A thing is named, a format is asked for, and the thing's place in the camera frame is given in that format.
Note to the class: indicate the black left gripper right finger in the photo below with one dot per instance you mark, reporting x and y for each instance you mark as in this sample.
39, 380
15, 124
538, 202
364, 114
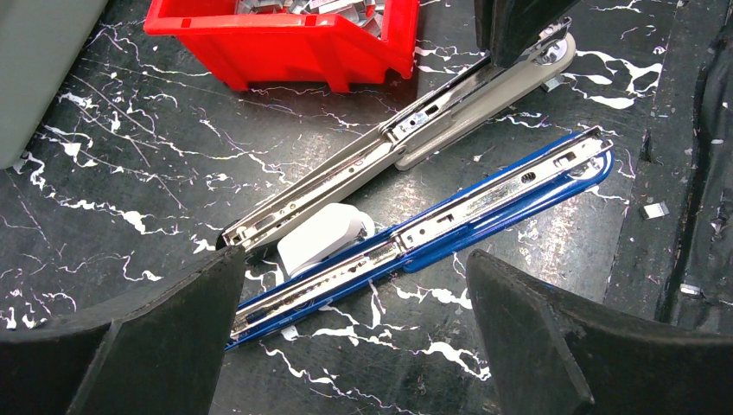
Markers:
551, 351

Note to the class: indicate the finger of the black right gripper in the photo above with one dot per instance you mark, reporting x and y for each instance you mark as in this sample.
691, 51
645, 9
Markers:
506, 28

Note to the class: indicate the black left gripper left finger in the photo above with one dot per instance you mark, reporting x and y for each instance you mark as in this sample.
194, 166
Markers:
157, 349

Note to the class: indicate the black silver stapler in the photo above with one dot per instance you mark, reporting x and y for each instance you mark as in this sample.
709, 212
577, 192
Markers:
427, 125

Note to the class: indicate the blue stapler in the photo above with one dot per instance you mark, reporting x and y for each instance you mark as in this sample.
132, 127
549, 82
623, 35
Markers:
539, 181

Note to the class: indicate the red plastic bin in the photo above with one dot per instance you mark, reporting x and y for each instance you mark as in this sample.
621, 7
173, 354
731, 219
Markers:
241, 49

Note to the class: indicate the pile of staple strips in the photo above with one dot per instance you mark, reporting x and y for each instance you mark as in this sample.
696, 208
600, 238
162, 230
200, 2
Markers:
367, 15

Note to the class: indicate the loose staple strip on mat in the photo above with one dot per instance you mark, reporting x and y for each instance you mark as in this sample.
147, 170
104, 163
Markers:
654, 210

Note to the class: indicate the clear plastic storage box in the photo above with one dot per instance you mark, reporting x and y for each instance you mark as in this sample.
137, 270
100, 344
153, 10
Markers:
40, 40

